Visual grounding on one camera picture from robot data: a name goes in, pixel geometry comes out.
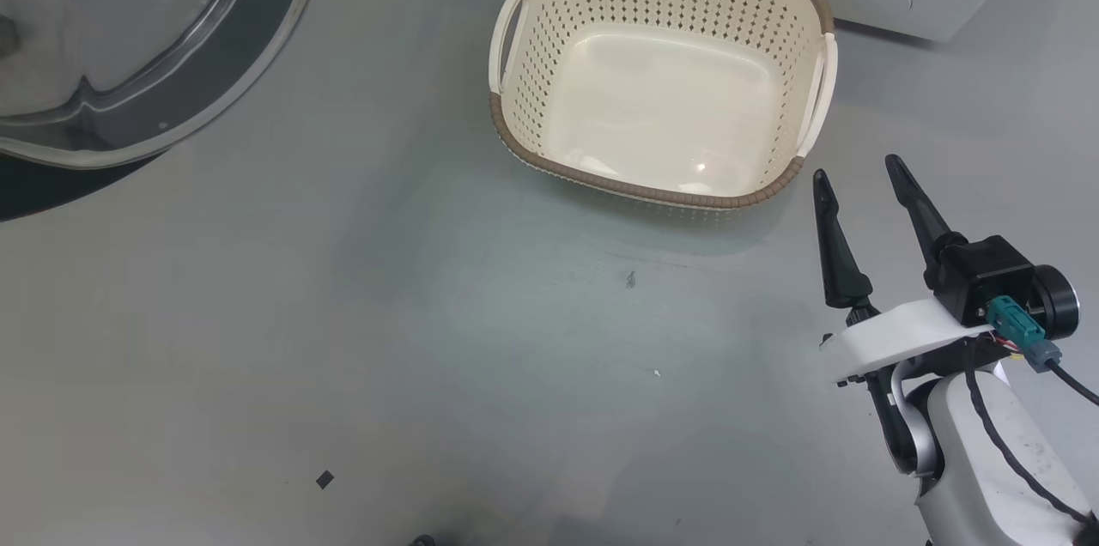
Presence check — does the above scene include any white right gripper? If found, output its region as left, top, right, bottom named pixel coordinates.
left=812, top=154, right=997, bottom=388

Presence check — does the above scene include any black round washing machine door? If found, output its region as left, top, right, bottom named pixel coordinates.
left=0, top=0, right=331, bottom=221

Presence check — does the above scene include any cream perforated laundry basket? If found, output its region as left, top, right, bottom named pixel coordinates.
left=488, top=0, right=838, bottom=210

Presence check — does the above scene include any right cable with teal connector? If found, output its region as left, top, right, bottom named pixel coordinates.
left=986, top=295, right=1099, bottom=407

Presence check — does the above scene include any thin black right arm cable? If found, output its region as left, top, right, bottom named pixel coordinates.
left=963, top=344, right=1096, bottom=525

